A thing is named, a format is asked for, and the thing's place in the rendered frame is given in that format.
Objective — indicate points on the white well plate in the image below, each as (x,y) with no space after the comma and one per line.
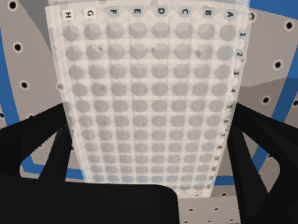
(180,159)

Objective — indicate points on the grey flat mat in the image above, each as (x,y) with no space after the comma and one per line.
(272,44)

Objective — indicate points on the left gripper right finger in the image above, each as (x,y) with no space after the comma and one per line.
(278,139)

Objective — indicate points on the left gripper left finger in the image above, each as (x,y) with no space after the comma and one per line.
(19,140)

